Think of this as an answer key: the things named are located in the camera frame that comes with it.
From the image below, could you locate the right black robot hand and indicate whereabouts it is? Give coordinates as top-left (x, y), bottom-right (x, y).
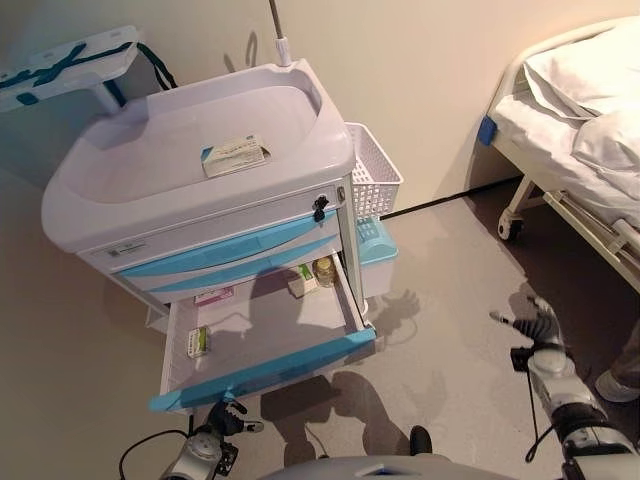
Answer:
top-left (489, 294), bottom-right (566, 354)

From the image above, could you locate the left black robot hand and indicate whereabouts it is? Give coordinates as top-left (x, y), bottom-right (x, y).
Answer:
top-left (207, 399), bottom-right (265, 436)

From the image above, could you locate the deep drawer with blue handle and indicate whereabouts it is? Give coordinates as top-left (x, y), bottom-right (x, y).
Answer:
top-left (148, 252), bottom-right (377, 414)

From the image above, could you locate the blue and white medicine box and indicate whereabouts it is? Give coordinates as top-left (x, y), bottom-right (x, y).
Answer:
top-left (200, 133), bottom-right (274, 179)

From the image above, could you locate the small green medicine box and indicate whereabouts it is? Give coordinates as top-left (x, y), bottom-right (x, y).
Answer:
top-left (187, 325), bottom-right (214, 359)

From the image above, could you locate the pink and purple medicine box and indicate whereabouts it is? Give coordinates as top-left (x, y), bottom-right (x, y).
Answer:
top-left (193, 287), bottom-right (235, 305)

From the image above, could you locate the yellow-capped medicine bottle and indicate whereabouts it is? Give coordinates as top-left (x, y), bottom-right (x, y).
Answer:
top-left (313, 257), bottom-right (337, 289)

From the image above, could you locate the person in khaki trousers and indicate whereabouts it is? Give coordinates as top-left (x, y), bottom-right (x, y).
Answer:
top-left (594, 319), bottom-right (640, 404)

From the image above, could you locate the small white trolley holder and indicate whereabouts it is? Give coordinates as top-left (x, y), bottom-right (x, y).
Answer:
top-left (145, 304), bottom-right (171, 331)

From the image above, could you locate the tall white green-striped box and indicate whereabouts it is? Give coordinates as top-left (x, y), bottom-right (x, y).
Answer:
top-left (287, 264), bottom-right (320, 297)

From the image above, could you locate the right silver robot leg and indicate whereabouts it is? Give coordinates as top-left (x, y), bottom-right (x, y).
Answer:
top-left (409, 424), bottom-right (434, 457)

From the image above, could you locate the silver robot torso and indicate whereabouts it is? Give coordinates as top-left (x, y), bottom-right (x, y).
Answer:
top-left (259, 454), bottom-right (506, 480)

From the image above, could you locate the white bin with blue lid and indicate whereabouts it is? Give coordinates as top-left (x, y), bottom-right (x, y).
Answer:
top-left (354, 217), bottom-right (400, 296)

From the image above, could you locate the white bed mattress sheet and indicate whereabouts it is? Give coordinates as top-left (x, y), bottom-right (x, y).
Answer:
top-left (492, 92), bottom-right (640, 226)

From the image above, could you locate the white crumpled blanket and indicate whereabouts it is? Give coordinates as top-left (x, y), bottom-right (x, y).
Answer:
top-left (572, 107), bottom-right (640, 194)

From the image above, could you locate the blue tag on bed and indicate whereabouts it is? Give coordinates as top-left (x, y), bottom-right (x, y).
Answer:
top-left (477, 115), bottom-right (498, 146)

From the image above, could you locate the white perforated plastic basket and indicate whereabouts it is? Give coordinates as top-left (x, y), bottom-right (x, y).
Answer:
top-left (345, 122), bottom-right (404, 221)

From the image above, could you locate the white medical trolley cart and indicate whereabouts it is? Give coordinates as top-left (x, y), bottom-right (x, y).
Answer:
top-left (40, 58), bottom-right (374, 351)

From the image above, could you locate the white pillow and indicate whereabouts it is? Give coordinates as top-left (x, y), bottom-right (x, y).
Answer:
top-left (522, 22), bottom-right (640, 119)

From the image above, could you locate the IV pole with hooks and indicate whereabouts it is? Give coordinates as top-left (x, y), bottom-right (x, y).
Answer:
top-left (267, 0), bottom-right (294, 69)

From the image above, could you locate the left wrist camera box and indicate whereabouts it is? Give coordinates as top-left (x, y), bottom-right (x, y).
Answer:
top-left (217, 442), bottom-right (240, 471)

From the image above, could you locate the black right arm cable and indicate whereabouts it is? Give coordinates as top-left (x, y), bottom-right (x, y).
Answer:
top-left (522, 369), bottom-right (556, 464)

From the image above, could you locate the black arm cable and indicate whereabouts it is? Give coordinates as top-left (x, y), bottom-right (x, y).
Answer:
top-left (522, 369), bottom-right (556, 464)
top-left (119, 427), bottom-right (194, 480)

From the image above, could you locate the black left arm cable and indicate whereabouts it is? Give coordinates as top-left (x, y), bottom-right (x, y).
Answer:
top-left (119, 427), bottom-right (194, 480)

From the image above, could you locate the white hospital bed frame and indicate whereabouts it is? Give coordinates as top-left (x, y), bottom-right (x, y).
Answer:
top-left (479, 14), bottom-right (640, 296)

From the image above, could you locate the black strap on tray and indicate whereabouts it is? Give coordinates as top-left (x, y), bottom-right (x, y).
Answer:
top-left (0, 42), bottom-right (177, 101)

